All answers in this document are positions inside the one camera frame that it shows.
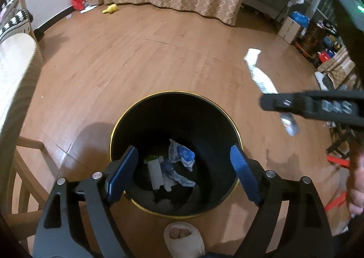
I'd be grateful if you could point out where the crumpled blue white wrapper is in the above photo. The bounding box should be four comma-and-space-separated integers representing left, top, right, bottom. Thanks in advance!
161, 161, 197, 188

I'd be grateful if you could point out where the person's foot in white slipper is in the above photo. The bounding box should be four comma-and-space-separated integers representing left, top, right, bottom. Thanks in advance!
164, 221, 205, 258

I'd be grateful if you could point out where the black trash bin gold rim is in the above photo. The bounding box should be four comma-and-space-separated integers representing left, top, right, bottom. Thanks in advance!
108, 90, 243, 219

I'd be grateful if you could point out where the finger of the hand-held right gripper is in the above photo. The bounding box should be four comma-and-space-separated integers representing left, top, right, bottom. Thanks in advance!
260, 90, 364, 128

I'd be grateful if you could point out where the open cardboard box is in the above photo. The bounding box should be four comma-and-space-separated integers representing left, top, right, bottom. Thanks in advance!
278, 16, 304, 45

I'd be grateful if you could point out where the long white wrapper strip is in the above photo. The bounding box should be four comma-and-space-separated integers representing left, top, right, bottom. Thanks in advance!
244, 48, 300, 136

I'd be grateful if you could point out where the black white patterned sofa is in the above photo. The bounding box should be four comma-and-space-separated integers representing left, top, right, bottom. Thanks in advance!
0, 0, 35, 43

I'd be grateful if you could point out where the wooden chair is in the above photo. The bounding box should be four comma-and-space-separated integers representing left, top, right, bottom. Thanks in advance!
6, 136, 59, 240

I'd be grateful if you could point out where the blue white plastic wrapper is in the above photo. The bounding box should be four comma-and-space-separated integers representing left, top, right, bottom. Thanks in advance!
168, 139, 197, 172

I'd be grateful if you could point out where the person's right hand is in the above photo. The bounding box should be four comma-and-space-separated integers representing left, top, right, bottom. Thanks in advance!
347, 144, 364, 216

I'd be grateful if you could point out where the red strap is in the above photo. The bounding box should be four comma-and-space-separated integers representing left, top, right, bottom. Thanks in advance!
324, 192, 348, 213

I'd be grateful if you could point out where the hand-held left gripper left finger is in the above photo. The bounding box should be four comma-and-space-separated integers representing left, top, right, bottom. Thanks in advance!
33, 146, 139, 258

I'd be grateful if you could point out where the white paper card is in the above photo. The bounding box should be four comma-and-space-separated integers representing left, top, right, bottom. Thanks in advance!
148, 157, 166, 190

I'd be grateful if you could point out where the brown patterned container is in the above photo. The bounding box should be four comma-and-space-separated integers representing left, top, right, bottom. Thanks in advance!
301, 23, 325, 57

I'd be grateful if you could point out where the blue plastic bag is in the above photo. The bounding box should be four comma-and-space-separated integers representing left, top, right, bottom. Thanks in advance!
291, 11, 310, 28

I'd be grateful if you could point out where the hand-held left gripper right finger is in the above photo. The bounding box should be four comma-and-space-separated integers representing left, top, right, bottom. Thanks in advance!
230, 144, 334, 258

